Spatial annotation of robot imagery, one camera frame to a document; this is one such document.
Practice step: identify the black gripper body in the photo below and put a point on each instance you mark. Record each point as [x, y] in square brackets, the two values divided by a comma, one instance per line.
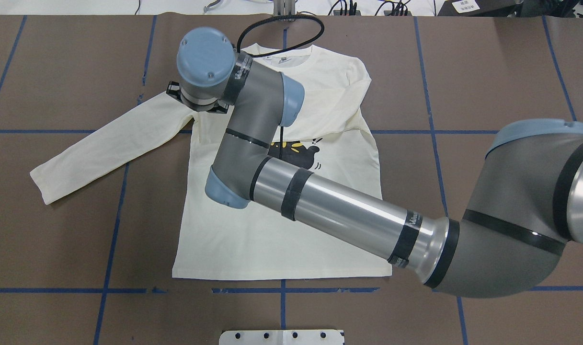
[219, 108]

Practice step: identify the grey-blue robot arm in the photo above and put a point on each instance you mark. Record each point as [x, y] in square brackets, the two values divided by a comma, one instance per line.
[526, 206]

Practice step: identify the cream long-sleeve cat shirt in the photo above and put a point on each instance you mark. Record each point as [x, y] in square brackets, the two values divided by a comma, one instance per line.
[217, 242]

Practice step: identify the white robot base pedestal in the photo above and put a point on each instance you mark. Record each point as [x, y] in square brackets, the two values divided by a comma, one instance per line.
[283, 337]

